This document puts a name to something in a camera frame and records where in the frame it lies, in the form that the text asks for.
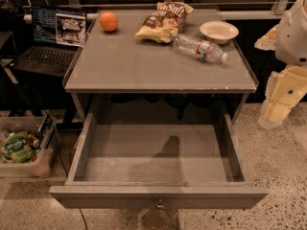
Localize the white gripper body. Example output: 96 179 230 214
275 11 307 66

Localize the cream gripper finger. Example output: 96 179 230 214
258 64 307 129
254 26 277 51

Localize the clear plastic water bottle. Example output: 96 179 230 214
173 34 227 63

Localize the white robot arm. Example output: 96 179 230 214
254 0 307 128

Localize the metal drawer knob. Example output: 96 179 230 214
155 200 165 210

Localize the grey open top drawer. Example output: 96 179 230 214
50 115 268 209

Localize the white ceramic bowl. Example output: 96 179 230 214
200 21 239 45

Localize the yellow chip bag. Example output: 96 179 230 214
134 2 194 43

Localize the orange fruit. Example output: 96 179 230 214
100 11 118 33

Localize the black open laptop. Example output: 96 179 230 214
13 5 87 78

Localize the clear plastic storage bin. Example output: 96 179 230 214
0 117 59 177

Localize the green snack bag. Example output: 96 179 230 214
1 131 35 163

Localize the grey cabinet frame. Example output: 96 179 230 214
64 9 258 118

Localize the black floor cable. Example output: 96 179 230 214
52 125 89 230

